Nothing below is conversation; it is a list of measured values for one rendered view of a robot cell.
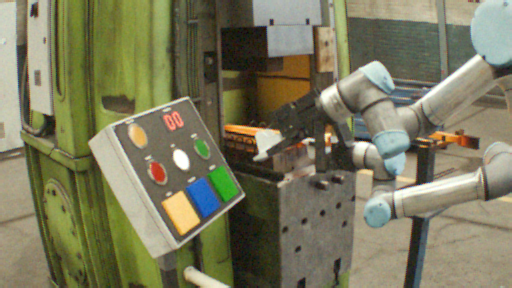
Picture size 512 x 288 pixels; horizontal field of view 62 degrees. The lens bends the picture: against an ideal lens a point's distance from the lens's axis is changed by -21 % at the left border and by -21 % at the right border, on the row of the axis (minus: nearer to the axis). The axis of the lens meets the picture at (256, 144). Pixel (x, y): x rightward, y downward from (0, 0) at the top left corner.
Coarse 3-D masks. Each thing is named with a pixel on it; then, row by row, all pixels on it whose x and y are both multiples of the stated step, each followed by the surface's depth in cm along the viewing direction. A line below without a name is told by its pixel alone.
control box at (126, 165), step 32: (128, 128) 102; (160, 128) 112; (192, 128) 122; (128, 160) 98; (160, 160) 107; (192, 160) 116; (224, 160) 128; (128, 192) 99; (160, 192) 102; (160, 224) 98
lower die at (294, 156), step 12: (228, 132) 183; (240, 132) 179; (228, 144) 171; (240, 144) 170; (228, 156) 170; (240, 156) 165; (252, 156) 161; (276, 156) 156; (288, 156) 159; (300, 156) 163; (276, 168) 156; (288, 168) 160; (300, 168) 164
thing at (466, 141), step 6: (438, 132) 183; (438, 138) 182; (450, 138) 177; (456, 138) 174; (462, 138) 173; (468, 138) 170; (474, 138) 167; (462, 144) 173; (468, 144) 171; (474, 144) 168
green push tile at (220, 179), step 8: (224, 168) 124; (208, 176) 118; (216, 176) 120; (224, 176) 123; (216, 184) 119; (224, 184) 121; (232, 184) 124; (224, 192) 120; (232, 192) 122; (224, 200) 118
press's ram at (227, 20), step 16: (224, 0) 149; (240, 0) 144; (256, 0) 141; (272, 0) 145; (288, 0) 150; (304, 0) 155; (224, 16) 151; (240, 16) 145; (256, 16) 142; (272, 16) 146; (288, 16) 151; (304, 16) 156; (320, 16) 161
